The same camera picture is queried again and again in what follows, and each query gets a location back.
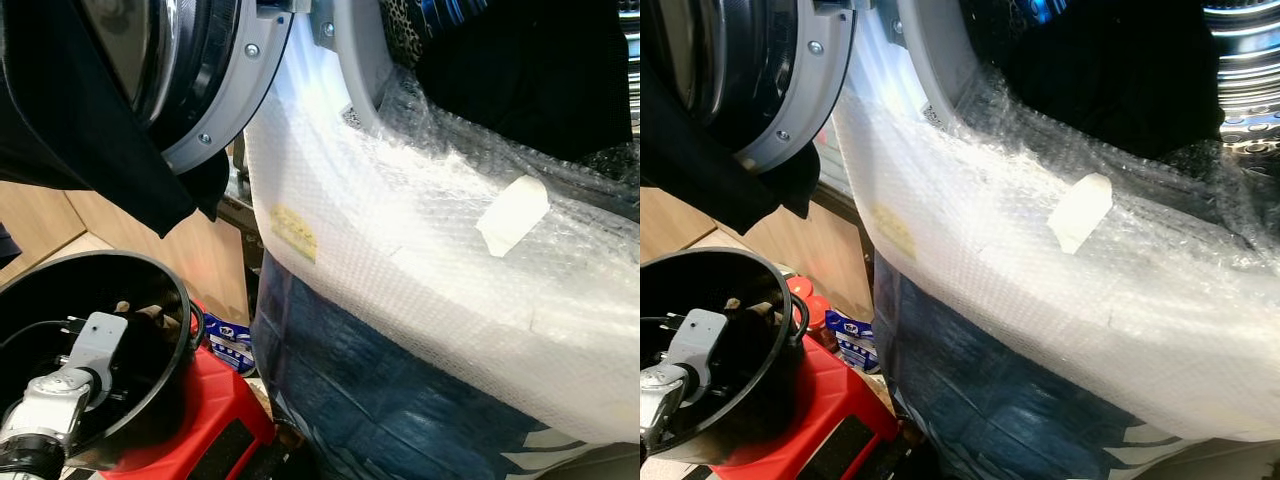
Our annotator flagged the black garment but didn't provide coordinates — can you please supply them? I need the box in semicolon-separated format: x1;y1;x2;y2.
985;0;1227;162
414;0;634;164

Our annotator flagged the white bubble-wrapped washing machine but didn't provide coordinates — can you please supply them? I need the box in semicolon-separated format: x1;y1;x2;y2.
830;0;1280;447
243;0;641;447

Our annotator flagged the black plastic bucket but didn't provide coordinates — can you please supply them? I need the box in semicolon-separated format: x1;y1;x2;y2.
0;250;197;472
640;250;810;467

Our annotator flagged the black garment draped over door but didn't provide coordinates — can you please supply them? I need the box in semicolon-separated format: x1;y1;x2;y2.
640;0;824;237
0;0;232;239

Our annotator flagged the cream masking tape piece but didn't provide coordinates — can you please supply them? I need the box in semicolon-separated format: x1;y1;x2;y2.
1045;173;1115;255
475;175;551;259

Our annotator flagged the chrome washer drum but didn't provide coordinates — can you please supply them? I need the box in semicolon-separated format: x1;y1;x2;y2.
1200;0;1280;153
618;0;641;137

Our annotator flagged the light wooden cabinet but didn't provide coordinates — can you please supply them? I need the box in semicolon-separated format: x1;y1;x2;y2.
0;180;252;327
640;185;877;322

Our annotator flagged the grey round washer door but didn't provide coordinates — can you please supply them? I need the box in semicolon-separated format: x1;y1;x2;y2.
690;0;859;174
75;0;297;177

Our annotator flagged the blue and white package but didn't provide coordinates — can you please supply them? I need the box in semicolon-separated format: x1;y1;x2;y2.
200;312;257;377
825;308;882;374

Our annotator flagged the blue denim cloth cover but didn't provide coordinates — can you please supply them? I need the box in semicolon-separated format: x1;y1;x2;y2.
250;250;562;480
875;255;1172;480

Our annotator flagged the leopard print cloth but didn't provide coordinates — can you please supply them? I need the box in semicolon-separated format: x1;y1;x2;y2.
380;0;437;70

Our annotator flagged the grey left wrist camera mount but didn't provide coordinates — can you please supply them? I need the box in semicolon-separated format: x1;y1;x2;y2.
668;308;730;387
62;311;130;387

